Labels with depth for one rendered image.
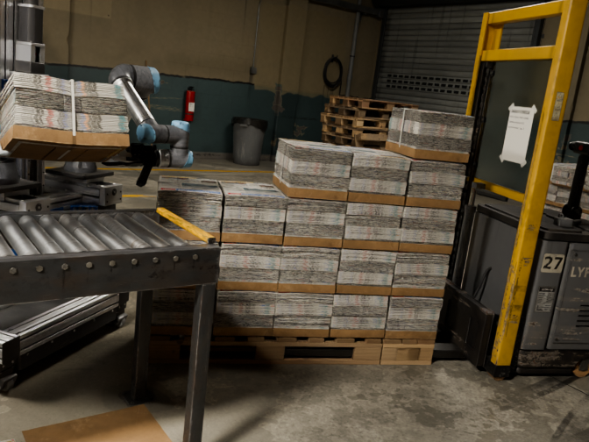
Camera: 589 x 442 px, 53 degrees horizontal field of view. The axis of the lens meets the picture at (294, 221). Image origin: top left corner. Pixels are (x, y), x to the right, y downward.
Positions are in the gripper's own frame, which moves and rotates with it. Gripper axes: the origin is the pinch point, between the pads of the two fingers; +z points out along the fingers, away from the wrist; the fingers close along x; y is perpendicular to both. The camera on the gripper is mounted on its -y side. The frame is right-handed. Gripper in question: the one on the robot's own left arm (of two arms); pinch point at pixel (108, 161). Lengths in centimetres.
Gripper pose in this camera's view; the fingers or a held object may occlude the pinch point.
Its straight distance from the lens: 239.8
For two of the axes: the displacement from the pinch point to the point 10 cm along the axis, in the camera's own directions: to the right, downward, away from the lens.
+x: 5.8, -1.2, -8.0
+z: -8.1, 0.3, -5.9
